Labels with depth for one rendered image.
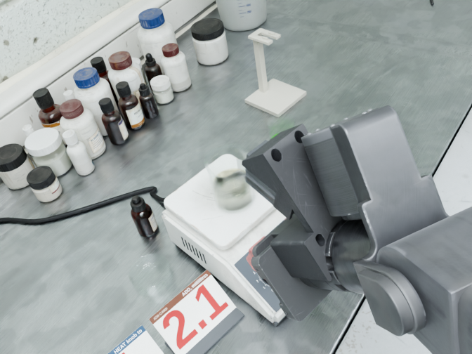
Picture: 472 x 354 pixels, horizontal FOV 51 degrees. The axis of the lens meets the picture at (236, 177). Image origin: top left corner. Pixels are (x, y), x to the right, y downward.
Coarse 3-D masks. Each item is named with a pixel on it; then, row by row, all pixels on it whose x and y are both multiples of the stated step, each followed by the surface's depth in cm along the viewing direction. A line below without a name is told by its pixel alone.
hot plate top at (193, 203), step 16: (208, 176) 66; (176, 192) 64; (192, 192) 64; (208, 192) 64; (256, 192) 62; (176, 208) 62; (192, 208) 62; (208, 208) 62; (256, 208) 60; (272, 208) 60; (192, 224) 60; (208, 224) 60; (224, 224) 59; (240, 224) 59; (256, 224) 60; (208, 240) 59; (224, 240) 58
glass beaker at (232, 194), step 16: (224, 144) 59; (240, 144) 58; (208, 160) 58; (224, 160) 60; (240, 160) 60; (240, 176) 56; (224, 192) 58; (240, 192) 58; (224, 208) 60; (240, 208) 60
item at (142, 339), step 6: (138, 336) 56; (144, 336) 56; (132, 342) 56; (138, 342) 56; (144, 342) 56; (150, 342) 56; (126, 348) 55; (132, 348) 56; (138, 348) 56; (144, 348) 56; (150, 348) 56; (156, 348) 56
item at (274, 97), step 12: (252, 36) 83; (276, 36) 82; (264, 60) 87; (264, 72) 89; (264, 84) 90; (276, 84) 93; (288, 84) 92; (252, 96) 91; (264, 96) 90; (276, 96) 90; (288, 96) 89; (300, 96) 89; (264, 108) 88; (276, 108) 87; (288, 108) 88
